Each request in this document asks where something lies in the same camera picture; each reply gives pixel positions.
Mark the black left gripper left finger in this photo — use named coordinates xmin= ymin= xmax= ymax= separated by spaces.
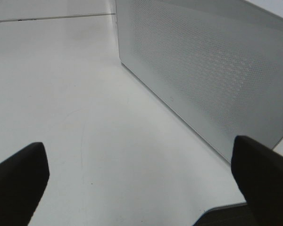
xmin=0 ymin=142 xmax=50 ymax=226

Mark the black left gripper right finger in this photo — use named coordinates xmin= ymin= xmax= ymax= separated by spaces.
xmin=231 ymin=136 xmax=283 ymax=226

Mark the white microwave door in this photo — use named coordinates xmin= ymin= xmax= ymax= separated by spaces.
xmin=116 ymin=0 xmax=283 ymax=160

